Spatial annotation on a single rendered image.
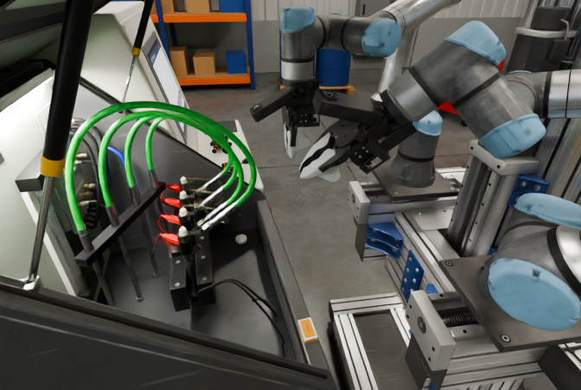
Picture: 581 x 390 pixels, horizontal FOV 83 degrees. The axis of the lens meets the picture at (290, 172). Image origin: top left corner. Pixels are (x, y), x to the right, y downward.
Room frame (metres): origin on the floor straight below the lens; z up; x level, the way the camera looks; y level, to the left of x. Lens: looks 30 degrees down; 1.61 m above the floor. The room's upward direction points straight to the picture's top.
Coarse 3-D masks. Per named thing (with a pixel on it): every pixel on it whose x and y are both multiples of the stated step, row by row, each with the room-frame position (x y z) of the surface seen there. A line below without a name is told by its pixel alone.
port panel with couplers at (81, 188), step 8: (48, 104) 0.78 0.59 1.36; (40, 112) 0.72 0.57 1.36; (40, 120) 0.71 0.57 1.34; (72, 120) 0.81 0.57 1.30; (40, 128) 0.70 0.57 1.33; (80, 160) 0.78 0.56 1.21; (64, 168) 0.73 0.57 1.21; (80, 176) 0.81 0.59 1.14; (80, 184) 0.79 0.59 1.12; (88, 184) 0.81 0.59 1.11; (80, 192) 0.77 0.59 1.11; (88, 192) 0.77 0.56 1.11; (80, 200) 0.75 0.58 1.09; (88, 200) 0.80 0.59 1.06; (80, 208) 0.74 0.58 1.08
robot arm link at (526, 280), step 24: (504, 240) 0.44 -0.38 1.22; (528, 240) 0.40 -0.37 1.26; (552, 240) 0.37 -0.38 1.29; (576, 240) 0.36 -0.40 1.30; (504, 264) 0.37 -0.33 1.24; (528, 264) 0.35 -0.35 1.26; (552, 264) 0.34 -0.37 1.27; (576, 264) 0.33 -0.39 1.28; (504, 288) 0.35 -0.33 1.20; (528, 288) 0.33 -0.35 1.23; (552, 288) 0.32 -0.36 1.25; (576, 288) 0.31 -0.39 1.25; (528, 312) 0.33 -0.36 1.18; (552, 312) 0.31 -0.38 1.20; (576, 312) 0.30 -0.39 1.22
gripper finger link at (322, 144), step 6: (324, 138) 0.55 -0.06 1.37; (330, 138) 0.55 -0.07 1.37; (318, 144) 0.55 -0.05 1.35; (324, 144) 0.54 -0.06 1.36; (330, 144) 0.54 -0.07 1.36; (312, 150) 0.55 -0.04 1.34; (318, 150) 0.54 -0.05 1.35; (324, 150) 0.54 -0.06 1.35; (306, 156) 0.55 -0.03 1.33; (312, 156) 0.54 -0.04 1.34; (318, 156) 0.55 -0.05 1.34; (306, 162) 0.55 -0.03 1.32; (300, 168) 0.55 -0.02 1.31
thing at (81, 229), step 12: (108, 108) 0.58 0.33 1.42; (120, 108) 0.58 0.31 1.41; (132, 108) 0.59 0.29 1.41; (156, 108) 0.60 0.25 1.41; (168, 108) 0.60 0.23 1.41; (180, 108) 0.61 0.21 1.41; (96, 120) 0.57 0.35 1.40; (204, 120) 0.62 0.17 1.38; (84, 132) 0.56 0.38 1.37; (228, 132) 0.63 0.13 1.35; (72, 144) 0.56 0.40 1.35; (240, 144) 0.64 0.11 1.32; (72, 156) 0.55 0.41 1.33; (72, 168) 0.55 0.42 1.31; (252, 168) 0.64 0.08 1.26; (72, 180) 0.55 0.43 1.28; (252, 180) 0.64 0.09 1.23; (72, 192) 0.55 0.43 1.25; (72, 204) 0.55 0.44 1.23; (240, 204) 0.63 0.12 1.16; (84, 228) 0.55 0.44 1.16
